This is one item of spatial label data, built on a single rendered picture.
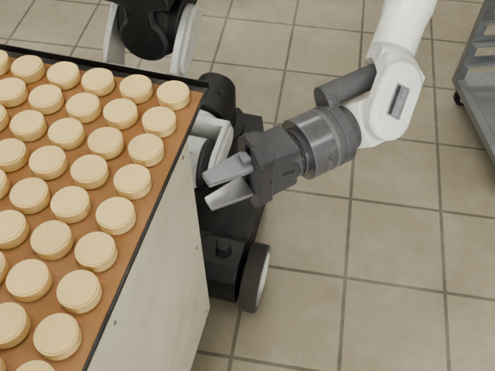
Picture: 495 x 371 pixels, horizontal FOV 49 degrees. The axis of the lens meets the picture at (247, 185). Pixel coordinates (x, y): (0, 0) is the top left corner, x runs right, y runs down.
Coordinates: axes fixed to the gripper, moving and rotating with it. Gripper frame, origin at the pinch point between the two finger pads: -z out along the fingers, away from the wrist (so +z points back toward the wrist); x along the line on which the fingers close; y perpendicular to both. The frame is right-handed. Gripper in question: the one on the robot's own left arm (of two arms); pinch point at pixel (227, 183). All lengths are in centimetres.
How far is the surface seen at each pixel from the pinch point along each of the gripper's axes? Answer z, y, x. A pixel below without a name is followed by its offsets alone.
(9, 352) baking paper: -31.6, 5.7, -3.9
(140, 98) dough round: -2.7, -22.9, -2.8
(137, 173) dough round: -9.1, -9.0, -2.0
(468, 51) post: 121, -51, -67
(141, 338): -17.7, 0.6, -30.4
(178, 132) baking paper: -0.3, -14.7, -4.0
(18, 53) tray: -16.0, -44.6, -4.2
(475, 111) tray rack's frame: 115, -36, -80
